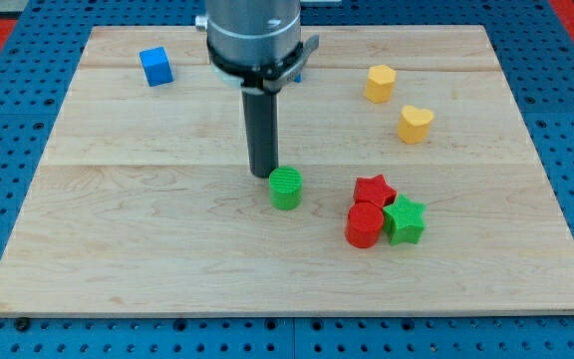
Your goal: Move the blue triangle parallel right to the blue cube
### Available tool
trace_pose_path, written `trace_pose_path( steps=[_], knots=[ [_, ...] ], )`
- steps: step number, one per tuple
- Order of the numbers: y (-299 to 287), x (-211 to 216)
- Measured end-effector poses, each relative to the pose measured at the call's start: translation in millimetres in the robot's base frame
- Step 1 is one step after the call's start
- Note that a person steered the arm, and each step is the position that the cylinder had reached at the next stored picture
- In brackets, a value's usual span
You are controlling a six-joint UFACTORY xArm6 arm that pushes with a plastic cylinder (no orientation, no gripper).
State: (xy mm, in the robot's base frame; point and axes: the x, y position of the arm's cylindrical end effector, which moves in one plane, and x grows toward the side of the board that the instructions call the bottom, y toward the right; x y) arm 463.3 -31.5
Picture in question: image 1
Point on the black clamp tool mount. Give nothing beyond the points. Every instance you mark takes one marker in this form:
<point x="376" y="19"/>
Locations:
<point x="266" y="79"/>

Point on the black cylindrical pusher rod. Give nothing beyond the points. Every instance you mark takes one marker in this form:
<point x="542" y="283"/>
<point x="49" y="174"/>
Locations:
<point x="260" y="116"/>

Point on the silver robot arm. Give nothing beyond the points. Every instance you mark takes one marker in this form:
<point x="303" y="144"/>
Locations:
<point x="255" y="46"/>

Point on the blue cube block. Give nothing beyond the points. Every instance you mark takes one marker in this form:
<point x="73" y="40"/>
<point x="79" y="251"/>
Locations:
<point x="156" y="66"/>

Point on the green cylinder block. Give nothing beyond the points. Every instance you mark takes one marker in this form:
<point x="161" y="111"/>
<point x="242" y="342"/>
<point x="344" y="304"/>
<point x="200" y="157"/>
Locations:
<point x="285" y="184"/>

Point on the yellow hexagon block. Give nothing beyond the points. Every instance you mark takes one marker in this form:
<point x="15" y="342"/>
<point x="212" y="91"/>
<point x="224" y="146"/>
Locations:
<point x="380" y="83"/>

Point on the red star block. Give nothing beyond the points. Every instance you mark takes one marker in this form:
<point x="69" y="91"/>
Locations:
<point x="374" y="190"/>

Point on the yellow heart block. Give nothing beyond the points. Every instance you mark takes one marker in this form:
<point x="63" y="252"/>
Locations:
<point x="414" y="124"/>

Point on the red cylinder block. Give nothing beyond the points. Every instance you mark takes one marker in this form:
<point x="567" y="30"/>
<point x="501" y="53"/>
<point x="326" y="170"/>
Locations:
<point x="364" y="224"/>

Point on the wooden board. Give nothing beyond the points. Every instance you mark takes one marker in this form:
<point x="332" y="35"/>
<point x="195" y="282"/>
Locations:
<point x="143" y="205"/>

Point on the green star block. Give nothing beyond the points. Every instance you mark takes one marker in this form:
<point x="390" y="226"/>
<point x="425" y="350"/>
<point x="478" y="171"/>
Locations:
<point x="404" y="220"/>

